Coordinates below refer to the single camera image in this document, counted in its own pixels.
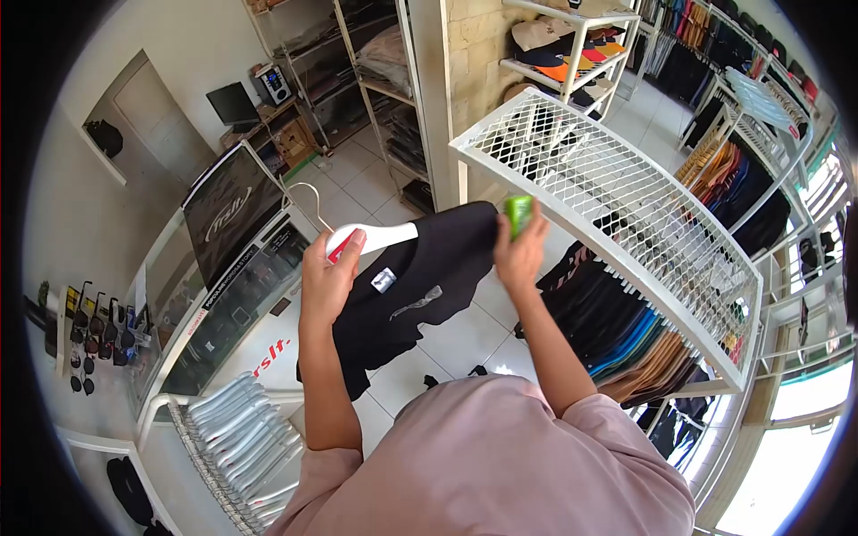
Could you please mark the person's left hand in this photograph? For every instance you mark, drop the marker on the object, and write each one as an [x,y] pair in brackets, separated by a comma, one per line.
[325,281]

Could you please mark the person's right hand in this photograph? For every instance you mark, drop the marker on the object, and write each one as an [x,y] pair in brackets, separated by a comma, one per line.
[519,261]

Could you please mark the person's left thumb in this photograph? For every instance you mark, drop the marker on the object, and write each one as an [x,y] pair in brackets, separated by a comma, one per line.
[357,244]

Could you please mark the person's right fingers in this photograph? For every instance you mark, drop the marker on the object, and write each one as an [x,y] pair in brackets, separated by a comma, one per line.
[540,220]

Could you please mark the person's right thumb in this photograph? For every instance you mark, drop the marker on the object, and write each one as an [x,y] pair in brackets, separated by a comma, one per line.
[503,226]

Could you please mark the white clothes hanger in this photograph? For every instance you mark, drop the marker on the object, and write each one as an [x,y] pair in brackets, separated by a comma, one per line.
[389,234]

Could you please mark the black t-shirt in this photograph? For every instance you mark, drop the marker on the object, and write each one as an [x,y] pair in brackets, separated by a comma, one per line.
[429,275]

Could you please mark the white mesh clothes rack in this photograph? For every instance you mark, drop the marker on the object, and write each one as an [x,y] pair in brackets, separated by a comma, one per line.
[603,181]

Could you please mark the wooden desk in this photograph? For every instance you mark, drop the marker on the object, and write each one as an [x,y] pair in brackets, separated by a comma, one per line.
[288,137]

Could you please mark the glass display counter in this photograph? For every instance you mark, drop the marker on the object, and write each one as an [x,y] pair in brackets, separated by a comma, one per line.
[234,315]

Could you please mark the person's legs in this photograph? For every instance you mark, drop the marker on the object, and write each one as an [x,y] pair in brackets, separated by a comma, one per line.
[430,382]

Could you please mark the white shelf with caps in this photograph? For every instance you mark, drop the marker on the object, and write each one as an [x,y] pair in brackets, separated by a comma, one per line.
[570,47]

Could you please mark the white shelf with folded clothes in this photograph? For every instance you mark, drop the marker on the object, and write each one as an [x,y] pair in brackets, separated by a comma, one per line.
[389,67]

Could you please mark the black stereo speaker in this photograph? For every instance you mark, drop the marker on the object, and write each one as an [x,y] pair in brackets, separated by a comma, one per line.
[273,84]

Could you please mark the black computer monitor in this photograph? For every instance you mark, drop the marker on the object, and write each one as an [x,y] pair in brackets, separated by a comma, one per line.
[232,104]

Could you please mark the white rack with hanging shirts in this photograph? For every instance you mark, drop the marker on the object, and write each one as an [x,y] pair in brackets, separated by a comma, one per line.
[744,181]

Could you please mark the row of white hangers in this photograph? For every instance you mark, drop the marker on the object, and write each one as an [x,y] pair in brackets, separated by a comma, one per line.
[234,435]

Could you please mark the white door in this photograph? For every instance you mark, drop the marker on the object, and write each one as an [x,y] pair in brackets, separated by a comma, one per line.
[161,120]

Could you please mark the person's body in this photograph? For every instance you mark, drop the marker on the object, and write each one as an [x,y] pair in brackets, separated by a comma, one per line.
[482,469]

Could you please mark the sunglasses display stand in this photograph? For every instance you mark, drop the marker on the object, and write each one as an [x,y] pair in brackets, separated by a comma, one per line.
[100,335]

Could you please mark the black bag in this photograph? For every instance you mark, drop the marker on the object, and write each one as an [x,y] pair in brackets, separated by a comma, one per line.
[105,138]
[131,489]

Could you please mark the wall clothes rack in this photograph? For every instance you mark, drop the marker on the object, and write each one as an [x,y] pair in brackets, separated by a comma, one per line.
[704,47]

